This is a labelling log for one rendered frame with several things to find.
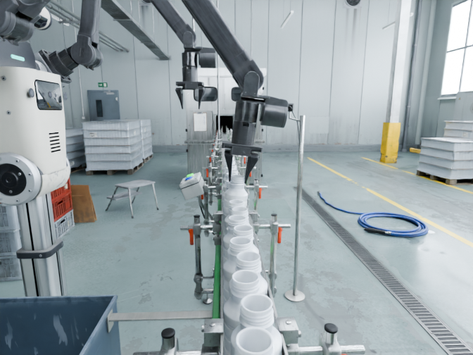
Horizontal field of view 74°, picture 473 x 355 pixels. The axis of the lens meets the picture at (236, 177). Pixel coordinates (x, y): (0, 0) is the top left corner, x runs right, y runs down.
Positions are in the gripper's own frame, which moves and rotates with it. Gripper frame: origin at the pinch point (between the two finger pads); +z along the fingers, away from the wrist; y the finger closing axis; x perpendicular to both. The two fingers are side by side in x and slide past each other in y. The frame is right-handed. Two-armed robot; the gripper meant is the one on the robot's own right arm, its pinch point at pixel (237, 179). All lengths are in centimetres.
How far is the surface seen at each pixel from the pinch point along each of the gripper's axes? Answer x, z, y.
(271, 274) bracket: -0.1, 25.6, 12.6
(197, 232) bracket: -1.1, 15.3, -8.8
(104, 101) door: 1016, -5, -401
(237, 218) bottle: -16.2, 5.2, -0.2
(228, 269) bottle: -31.2, 9.0, -2.0
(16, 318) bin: -11, 37, -49
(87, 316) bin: -10.6, 35.5, -32.5
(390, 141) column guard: 754, 4, 457
